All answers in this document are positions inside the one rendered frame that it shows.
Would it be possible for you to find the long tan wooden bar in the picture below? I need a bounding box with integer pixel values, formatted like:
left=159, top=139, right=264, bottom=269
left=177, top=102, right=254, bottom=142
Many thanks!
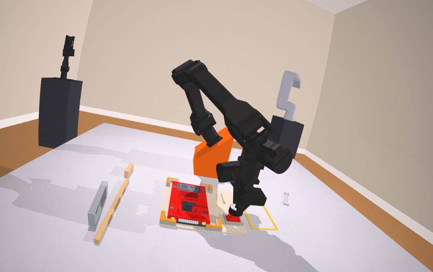
left=94, top=178, right=129, bottom=244

